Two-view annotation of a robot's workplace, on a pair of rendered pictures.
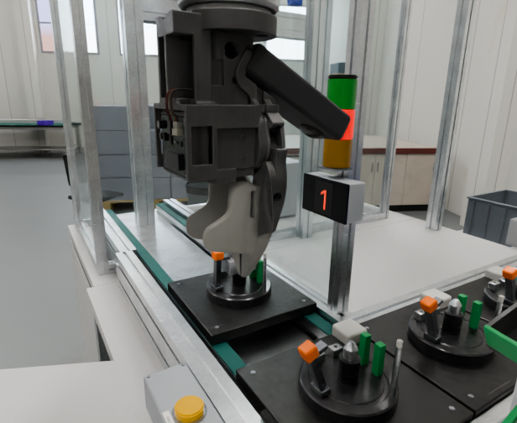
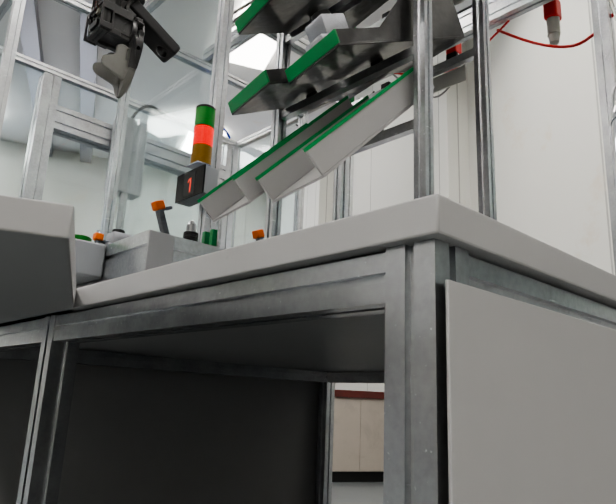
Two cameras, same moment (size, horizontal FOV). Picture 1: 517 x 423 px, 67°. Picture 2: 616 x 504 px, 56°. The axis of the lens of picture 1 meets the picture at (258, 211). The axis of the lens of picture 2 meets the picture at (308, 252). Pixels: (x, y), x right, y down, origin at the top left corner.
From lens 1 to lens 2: 95 cm
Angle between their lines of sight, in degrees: 32
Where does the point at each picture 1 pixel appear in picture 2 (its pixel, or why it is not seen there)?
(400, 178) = (355, 432)
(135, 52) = (39, 151)
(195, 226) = (97, 68)
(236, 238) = (117, 66)
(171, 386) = not seen: hidden behind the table
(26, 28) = not seen: outside the picture
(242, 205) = (122, 53)
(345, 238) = (206, 220)
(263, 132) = (134, 24)
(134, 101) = (28, 191)
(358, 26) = (216, 82)
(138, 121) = not seen: hidden behind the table
